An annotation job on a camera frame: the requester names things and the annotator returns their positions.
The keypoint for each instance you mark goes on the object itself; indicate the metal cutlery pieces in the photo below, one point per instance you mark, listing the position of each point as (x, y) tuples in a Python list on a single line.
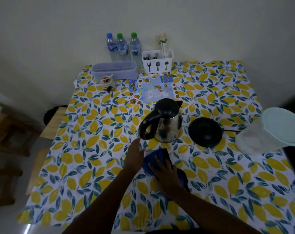
[(151, 56)]

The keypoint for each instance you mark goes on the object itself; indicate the small ceramic condiment jar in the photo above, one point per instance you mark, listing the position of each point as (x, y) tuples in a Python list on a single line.
[(107, 82)]

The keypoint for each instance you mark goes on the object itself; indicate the person's left forearm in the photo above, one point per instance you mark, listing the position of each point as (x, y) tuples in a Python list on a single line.
[(106, 204)]

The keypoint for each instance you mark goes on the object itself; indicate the black round kettle base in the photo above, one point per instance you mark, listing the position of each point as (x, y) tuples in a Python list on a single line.
[(205, 132)]

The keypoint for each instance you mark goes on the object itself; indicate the person's right hand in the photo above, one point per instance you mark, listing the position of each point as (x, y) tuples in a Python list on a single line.
[(168, 180)]

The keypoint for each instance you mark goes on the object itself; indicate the person's right thumb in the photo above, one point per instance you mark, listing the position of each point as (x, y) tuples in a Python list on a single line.
[(152, 170)]

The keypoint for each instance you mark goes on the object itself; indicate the lemon print tablecloth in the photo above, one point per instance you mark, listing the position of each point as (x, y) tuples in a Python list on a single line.
[(94, 148)]

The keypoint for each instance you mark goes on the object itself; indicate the blue food menu leaflet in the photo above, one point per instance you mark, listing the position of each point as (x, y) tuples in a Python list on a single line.
[(152, 91)]

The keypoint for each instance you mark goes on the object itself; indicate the dark wooden chair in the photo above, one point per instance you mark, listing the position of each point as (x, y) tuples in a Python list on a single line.
[(5, 185), (13, 134)]

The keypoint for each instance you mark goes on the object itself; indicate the green cap water bottle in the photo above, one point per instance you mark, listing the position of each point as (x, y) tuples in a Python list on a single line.
[(136, 47), (122, 48)]

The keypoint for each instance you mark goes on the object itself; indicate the bundle of pale chopsticks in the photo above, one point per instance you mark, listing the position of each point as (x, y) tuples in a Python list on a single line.
[(163, 45)]

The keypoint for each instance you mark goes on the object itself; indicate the person's left fingers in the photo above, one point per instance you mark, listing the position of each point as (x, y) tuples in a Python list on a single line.
[(137, 147)]

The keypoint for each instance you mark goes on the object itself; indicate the lavender plastic oblong container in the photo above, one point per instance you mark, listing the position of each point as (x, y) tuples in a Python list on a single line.
[(114, 70)]

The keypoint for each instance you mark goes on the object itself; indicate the black bag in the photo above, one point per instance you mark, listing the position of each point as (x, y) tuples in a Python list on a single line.
[(51, 114)]

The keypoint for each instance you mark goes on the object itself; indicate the blue cleaning cloth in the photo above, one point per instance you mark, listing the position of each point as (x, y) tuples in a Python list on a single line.
[(151, 158)]

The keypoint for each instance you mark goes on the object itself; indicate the person's right forearm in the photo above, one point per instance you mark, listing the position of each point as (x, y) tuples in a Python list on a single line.
[(206, 214)]

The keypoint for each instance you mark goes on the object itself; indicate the clear plastic pitcher mint lid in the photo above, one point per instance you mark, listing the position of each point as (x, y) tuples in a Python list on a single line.
[(271, 134)]

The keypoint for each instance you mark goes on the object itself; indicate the blue cap water bottle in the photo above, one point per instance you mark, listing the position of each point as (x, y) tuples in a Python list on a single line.
[(112, 47)]

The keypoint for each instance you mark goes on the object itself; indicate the person's left hand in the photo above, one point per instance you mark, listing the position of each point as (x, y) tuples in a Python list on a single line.
[(134, 158)]

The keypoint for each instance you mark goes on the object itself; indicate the white plastic cutlery holder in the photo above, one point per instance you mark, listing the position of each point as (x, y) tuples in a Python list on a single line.
[(157, 65)]

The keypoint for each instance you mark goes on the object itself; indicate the light wooden stool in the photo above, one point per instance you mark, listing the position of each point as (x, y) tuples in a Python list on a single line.
[(37, 168), (53, 127)]

